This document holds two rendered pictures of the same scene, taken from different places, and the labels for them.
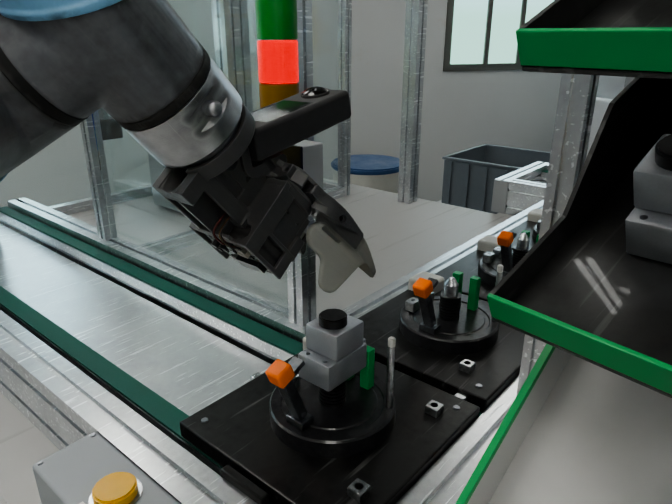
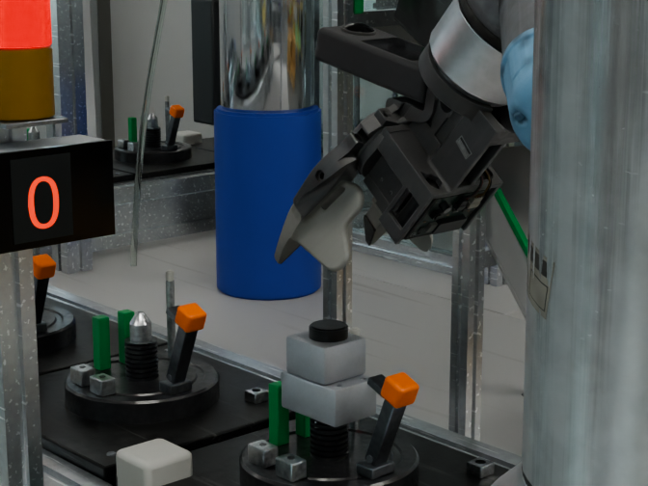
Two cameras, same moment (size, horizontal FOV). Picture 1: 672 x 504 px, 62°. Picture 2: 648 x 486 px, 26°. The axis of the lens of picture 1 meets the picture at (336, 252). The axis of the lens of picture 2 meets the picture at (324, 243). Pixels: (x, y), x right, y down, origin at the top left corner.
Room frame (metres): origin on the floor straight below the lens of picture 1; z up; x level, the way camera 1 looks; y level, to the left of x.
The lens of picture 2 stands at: (0.38, 1.02, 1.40)
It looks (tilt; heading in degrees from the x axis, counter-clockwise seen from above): 13 degrees down; 278
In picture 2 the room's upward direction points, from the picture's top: straight up
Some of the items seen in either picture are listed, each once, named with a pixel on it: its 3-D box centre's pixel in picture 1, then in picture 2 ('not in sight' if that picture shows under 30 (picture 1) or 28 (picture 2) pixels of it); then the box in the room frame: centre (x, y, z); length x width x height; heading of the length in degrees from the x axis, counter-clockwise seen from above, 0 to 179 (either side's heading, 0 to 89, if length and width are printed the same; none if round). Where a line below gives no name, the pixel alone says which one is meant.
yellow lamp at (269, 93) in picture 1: (279, 103); (17, 81); (0.73, 0.07, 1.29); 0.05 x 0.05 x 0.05
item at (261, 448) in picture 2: not in sight; (262, 453); (0.56, 0.03, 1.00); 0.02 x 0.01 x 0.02; 140
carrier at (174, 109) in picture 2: not in sight; (151, 134); (1.03, -1.45, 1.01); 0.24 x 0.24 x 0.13; 50
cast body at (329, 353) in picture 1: (339, 340); (319, 364); (0.52, 0.00, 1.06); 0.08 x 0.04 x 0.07; 139
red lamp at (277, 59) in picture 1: (278, 61); (13, 10); (0.73, 0.07, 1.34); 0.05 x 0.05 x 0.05
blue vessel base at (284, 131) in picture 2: not in sight; (268, 198); (0.73, -0.97, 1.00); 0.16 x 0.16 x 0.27
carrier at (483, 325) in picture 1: (450, 302); (140, 352); (0.71, -0.16, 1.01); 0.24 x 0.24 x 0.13; 50
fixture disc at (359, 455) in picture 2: (332, 406); (329, 466); (0.51, 0.00, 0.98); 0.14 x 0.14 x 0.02
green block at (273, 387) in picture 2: not in sight; (279, 413); (0.56, -0.01, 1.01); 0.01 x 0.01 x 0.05; 50
